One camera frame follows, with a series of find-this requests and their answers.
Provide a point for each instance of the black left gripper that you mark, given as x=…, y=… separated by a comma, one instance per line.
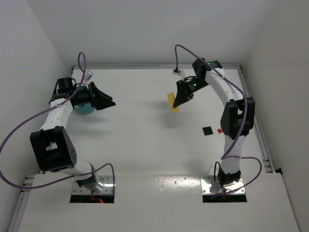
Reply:
x=93, y=95

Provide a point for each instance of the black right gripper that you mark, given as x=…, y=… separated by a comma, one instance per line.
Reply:
x=185, y=89

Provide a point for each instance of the long yellow lego plate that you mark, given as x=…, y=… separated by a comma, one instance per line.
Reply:
x=171, y=98

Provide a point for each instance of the black lego plate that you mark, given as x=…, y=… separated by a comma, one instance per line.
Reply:
x=207, y=130

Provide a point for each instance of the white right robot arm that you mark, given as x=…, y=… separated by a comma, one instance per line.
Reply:
x=237, y=119

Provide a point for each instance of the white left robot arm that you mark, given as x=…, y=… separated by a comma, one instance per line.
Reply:
x=52, y=146

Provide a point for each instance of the teal ribbed divided container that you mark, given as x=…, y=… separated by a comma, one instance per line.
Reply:
x=86, y=108

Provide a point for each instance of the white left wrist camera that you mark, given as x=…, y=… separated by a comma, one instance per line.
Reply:
x=88, y=76

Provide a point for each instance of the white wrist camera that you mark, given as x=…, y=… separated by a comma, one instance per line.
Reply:
x=88, y=76
x=180, y=73

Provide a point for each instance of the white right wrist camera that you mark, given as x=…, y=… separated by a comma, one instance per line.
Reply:
x=180, y=73

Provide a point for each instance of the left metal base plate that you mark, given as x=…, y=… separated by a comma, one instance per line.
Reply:
x=104, y=186

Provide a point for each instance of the metal base plate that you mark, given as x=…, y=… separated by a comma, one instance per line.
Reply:
x=210, y=187
x=104, y=186

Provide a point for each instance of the aluminium table frame rail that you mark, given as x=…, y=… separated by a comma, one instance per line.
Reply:
x=266, y=157

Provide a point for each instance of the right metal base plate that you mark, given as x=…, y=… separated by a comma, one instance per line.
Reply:
x=210, y=187

